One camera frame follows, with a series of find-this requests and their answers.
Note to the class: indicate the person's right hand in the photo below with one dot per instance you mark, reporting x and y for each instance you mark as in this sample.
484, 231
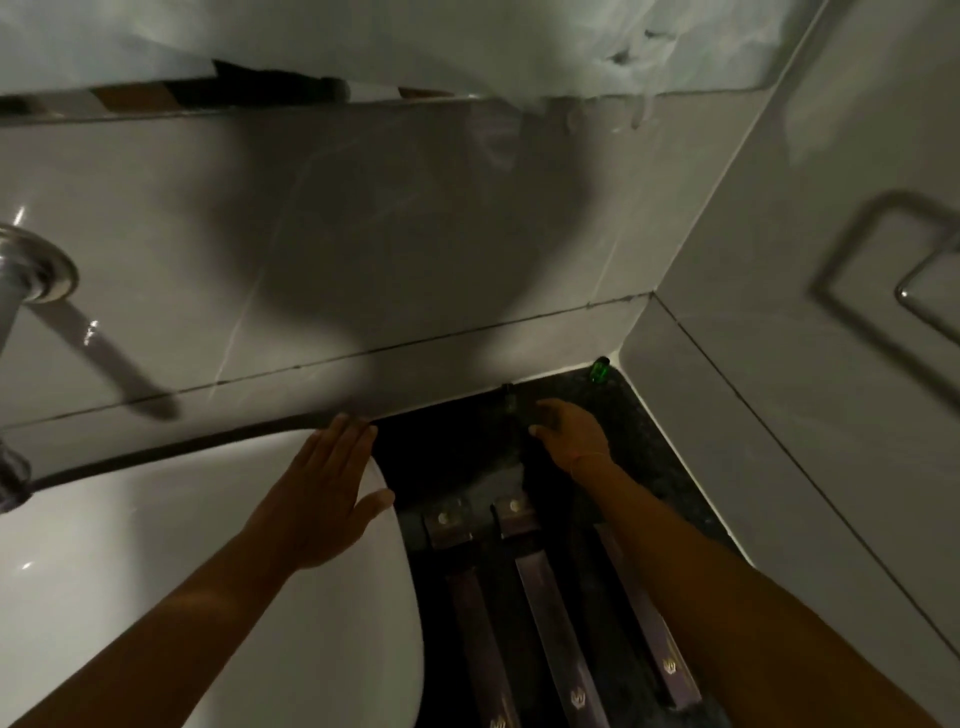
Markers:
574, 439

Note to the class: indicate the person's left hand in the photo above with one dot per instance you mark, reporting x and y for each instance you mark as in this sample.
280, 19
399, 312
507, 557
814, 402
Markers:
322, 502

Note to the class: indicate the small green bottle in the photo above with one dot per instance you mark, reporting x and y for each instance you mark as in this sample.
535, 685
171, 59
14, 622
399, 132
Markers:
509, 401
600, 371

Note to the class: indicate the small brown box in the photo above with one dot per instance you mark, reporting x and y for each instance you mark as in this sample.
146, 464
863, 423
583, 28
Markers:
516, 514
448, 521

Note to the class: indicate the white ceramic sink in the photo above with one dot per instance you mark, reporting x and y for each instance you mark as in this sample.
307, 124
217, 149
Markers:
150, 525

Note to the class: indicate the long brown box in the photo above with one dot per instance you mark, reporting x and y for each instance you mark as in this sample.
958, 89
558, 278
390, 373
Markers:
480, 645
645, 622
559, 637

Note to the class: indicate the person's left forearm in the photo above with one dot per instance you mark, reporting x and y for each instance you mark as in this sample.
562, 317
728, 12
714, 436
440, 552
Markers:
150, 652

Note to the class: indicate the person's right forearm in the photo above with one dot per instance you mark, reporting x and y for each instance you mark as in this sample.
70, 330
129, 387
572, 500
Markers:
750, 600

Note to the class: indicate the black granite countertop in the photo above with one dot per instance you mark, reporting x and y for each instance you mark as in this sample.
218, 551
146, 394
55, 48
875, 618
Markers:
675, 465

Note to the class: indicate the chrome wall faucet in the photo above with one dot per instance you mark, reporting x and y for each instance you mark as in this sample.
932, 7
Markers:
37, 266

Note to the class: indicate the wall mirror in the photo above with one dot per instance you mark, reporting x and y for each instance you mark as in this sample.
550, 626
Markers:
247, 82

